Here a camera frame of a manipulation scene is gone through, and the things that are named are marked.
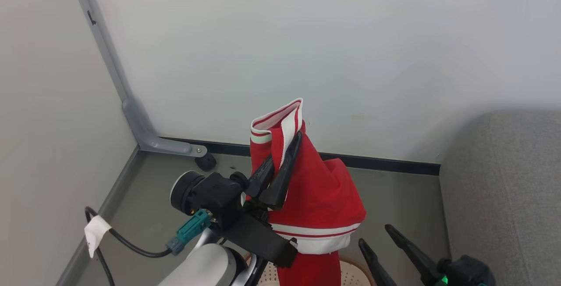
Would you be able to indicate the cream perforated laundry basket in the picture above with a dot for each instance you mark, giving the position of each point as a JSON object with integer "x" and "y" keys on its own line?
{"x": 353, "y": 275}

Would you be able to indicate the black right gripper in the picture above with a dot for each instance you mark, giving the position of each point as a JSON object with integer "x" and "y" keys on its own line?
{"x": 469, "y": 273}

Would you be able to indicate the black baseboard strip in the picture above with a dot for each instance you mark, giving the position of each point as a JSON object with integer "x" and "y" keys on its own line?
{"x": 385, "y": 163}

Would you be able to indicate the grey metal frame leg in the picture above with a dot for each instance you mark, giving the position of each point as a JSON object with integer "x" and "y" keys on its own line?
{"x": 140, "y": 123}

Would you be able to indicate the black round frame foot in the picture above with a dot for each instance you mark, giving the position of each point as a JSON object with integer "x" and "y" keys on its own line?
{"x": 206, "y": 162}

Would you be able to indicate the red garment with white stripes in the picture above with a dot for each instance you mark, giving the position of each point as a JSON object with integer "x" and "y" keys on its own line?
{"x": 324, "y": 189}

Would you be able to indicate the grey fabric sofa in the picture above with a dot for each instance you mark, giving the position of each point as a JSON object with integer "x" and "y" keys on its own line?
{"x": 504, "y": 198}

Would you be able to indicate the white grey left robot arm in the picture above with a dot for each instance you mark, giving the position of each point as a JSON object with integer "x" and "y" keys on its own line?
{"x": 206, "y": 264}

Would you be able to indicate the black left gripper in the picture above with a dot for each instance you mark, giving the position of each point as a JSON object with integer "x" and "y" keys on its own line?
{"x": 217, "y": 198}

